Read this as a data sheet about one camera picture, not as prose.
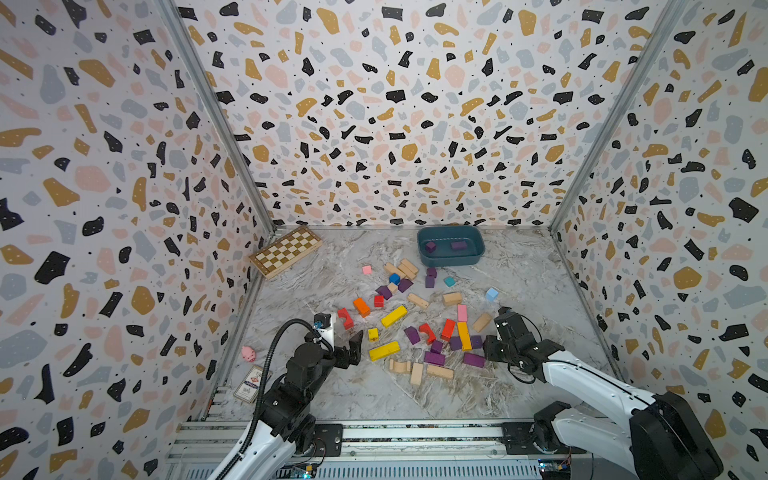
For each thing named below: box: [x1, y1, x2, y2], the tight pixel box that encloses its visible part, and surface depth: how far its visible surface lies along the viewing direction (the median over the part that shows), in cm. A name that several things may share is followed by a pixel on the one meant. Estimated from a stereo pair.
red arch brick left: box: [337, 307, 354, 330], surface depth 97 cm
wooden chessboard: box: [248, 226, 323, 279], surface depth 112 cm
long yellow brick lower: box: [368, 341, 401, 361], surface depth 90 cm
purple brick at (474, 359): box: [463, 352, 486, 368], surface depth 89 cm
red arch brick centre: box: [419, 323, 436, 345], surface depth 94 cm
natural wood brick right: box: [472, 313, 492, 333], surface depth 97 cm
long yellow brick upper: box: [381, 305, 408, 328], surface depth 99 cm
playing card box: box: [233, 364, 263, 404], surface depth 83 cm
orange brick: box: [353, 297, 371, 318], surface depth 99 cm
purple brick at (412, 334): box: [403, 326, 421, 345], surface depth 94 cm
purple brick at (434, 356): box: [424, 346, 446, 366], surface depth 89 cm
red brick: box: [442, 318, 456, 340], surface depth 94 cm
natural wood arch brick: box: [389, 359, 411, 373], surface depth 86 cm
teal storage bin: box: [417, 225, 485, 266], surface depth 117 cm
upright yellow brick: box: [457, 322, 473, 352], surface depth 93 cm
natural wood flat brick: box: [427, 364, 454, 380], surface depth 87 cm
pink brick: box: [457, 304, 467, 322], surface depth 99 cm
